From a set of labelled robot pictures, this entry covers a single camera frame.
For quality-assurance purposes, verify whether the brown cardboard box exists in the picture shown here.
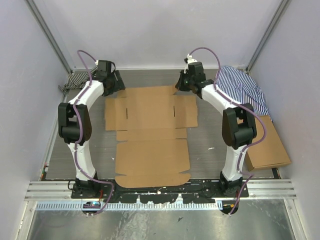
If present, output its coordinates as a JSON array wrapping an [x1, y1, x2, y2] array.
[[245, 115, 292, 172], [104, 85, 198, 188]]

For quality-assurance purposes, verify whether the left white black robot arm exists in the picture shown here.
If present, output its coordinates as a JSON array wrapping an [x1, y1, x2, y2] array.
[[58, 70, 126, 199]]

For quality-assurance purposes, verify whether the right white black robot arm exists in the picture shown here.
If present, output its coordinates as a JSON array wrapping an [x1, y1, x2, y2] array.
[[175, 70, 257, 198]]

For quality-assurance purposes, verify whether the folded brown cardboard box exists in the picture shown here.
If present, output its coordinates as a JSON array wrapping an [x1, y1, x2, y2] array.
[[245, 115, 292, 172]]

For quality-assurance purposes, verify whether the black white striped cloth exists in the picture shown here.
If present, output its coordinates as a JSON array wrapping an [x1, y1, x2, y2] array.
[[58, 71, 90, 96]]

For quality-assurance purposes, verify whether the blue white striped cloth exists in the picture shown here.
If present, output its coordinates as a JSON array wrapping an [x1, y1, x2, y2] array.
[[217, 66, 270, 116]]

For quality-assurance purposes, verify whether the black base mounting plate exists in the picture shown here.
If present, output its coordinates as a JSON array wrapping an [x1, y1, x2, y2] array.
[[67, 178, 239, 204]]

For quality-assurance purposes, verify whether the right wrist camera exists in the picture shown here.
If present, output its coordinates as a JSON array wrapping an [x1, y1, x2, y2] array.
[[183, 54, 204, 76]]

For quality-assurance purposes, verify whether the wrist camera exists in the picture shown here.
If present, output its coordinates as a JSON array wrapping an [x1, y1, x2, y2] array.
[[96, 60, 116, 74], [183, 54, 204, 76]]

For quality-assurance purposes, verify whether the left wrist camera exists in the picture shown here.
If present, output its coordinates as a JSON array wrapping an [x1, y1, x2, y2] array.
[[96, 60, 116, 74]]

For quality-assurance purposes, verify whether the left aluminium corner post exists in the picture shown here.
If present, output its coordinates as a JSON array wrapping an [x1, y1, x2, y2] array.
[[24, 0, 73, 74]]

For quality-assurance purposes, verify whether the aluminium corner post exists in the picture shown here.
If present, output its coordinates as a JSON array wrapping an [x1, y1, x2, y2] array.
[[245, 0, 291, 74], [24, 0, 73, 74]]

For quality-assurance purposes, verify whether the right aluminium corner post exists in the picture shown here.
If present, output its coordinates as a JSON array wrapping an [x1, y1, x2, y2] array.
[[245, 0, 291, 74]]

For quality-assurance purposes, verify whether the aluminium front rail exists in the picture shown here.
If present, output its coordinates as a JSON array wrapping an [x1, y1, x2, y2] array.
[[25, 178, 297, 201]]

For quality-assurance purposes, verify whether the white slotted cable duct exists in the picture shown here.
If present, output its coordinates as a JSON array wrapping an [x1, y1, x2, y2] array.
[[35, 200, 223, 212]]

